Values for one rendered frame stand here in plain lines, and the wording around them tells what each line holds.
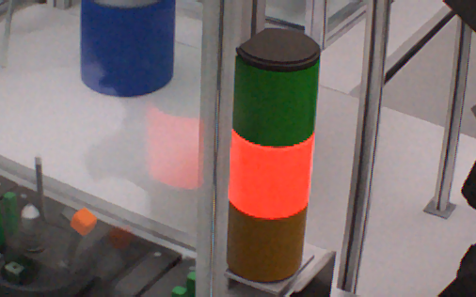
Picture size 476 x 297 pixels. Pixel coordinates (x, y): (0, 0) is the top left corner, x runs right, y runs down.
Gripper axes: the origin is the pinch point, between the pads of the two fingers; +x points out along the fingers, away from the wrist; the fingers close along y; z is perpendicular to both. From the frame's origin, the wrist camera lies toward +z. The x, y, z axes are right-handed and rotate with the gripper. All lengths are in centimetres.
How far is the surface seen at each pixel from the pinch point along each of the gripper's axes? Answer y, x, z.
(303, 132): 19.7, -9.9, 18.6
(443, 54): -127, 64, 9
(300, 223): 19.2, -4.8, 14.4
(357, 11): -102, 58, 26
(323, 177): -50, 49, 10
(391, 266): -36, 38, -3
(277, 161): 20.9, -8.1, 18.3
